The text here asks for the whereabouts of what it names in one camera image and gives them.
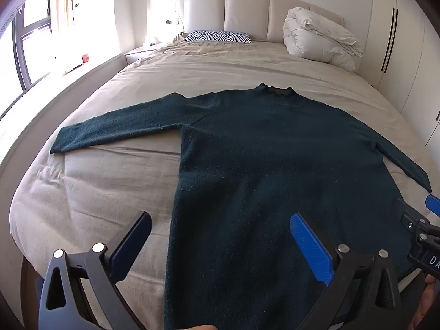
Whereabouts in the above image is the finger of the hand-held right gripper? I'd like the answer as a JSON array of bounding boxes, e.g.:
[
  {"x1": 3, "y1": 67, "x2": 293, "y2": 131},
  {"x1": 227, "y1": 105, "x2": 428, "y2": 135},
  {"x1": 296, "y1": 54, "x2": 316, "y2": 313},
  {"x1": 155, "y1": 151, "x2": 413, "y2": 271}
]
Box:
[
  {"x1": 425, "y1": 194, "x2": 440, "y2": 218},
  {"x1": 395, "y1": 197, "x2": 434, "y2": 236}
]

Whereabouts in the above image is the beige window blind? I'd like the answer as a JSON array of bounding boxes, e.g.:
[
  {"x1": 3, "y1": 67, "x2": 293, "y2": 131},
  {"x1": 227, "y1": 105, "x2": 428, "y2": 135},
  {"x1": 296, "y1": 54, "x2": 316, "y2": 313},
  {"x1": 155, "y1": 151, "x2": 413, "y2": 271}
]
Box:
[{"x1": 54, "y1": 0, "x2": 77, "y2": 28}]

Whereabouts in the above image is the dark teal knit sweater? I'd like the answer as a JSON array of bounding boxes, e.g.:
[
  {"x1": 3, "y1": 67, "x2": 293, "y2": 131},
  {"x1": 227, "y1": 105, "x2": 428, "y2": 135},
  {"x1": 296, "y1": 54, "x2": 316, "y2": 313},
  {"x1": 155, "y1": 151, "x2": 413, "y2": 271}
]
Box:
[{"x1": 50, "y1": 82, "x2": 433, "y2": 330}]

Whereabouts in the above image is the black framed window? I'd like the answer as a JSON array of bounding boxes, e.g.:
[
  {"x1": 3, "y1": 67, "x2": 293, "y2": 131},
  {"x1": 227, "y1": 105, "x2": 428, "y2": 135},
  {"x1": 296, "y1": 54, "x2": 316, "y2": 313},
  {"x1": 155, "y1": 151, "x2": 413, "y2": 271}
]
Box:
[{"x1": 0, "y1": 0, "x2": 60, "y2": 94}]

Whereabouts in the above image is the person's right hand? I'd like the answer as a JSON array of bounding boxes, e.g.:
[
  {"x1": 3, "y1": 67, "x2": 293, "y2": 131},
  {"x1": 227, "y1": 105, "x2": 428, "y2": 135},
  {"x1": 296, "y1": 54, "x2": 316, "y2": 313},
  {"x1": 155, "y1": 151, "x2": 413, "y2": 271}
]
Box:
[{"x1": 412, "y1": 273, "x2": 440, "y2": 330}]

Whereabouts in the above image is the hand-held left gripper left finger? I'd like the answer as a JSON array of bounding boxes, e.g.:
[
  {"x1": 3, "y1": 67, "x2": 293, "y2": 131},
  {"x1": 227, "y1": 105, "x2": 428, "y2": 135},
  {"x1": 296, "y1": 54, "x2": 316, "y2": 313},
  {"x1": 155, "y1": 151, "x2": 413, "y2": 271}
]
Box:
[{"x1": 38, "y1": 211, "x2": 152, "y2": 330}]

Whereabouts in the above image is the folded white duvet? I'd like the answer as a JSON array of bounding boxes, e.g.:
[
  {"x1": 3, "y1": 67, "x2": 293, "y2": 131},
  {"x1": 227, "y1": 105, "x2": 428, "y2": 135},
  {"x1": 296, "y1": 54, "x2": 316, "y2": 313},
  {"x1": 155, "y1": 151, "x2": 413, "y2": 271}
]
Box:
[{"x1": 282, "y1": 7, "x2": 364, "y2": 72}]

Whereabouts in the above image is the white wardrobe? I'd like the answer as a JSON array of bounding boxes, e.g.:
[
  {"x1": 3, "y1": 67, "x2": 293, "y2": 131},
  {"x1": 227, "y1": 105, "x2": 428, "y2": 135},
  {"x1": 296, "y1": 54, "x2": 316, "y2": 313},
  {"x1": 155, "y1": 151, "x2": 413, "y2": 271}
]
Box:
[{"x1": 359, "y1": 0, "x2": 440, "y2": 148}]

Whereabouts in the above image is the bed with beige sheet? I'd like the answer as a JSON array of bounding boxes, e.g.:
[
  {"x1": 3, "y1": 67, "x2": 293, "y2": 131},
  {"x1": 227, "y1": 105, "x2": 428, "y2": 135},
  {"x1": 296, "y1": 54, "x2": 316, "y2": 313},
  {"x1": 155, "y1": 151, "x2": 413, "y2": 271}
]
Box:
[{"x1": 0, "y1": 38, "x2": 440, "y2": 330}]

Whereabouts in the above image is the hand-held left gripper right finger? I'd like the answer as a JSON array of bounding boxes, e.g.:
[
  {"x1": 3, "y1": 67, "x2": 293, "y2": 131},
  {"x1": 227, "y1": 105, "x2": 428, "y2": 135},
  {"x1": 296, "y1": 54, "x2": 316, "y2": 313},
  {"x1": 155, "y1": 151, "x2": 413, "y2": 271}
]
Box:
[{"x1": 290, "y1": 212, "x2": 402, "y2": 330}]

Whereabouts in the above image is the white nightstand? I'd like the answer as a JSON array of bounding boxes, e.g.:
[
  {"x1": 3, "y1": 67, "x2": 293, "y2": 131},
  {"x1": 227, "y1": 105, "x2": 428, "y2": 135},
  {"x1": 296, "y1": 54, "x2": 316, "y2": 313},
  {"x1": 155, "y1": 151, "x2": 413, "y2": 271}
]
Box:
[{"x1": 124, "y1": 44, "x2": 166, "y2": 65}]

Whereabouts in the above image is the cream padded headboard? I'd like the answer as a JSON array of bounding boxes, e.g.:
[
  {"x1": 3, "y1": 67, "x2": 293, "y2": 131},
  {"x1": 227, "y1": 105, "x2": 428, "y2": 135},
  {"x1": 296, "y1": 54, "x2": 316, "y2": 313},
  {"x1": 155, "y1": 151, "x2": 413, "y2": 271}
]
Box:
[{"x1": 175, "y1": 0, "x2": 346, "y2": 43}]

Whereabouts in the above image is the zebra print pillow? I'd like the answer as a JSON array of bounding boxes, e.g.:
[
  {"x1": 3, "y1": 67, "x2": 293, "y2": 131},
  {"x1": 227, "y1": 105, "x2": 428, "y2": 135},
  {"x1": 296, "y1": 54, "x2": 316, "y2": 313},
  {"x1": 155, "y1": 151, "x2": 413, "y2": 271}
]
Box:
[{"x1": 183, "y1": 30, "x2": 252, "y2": 45}]

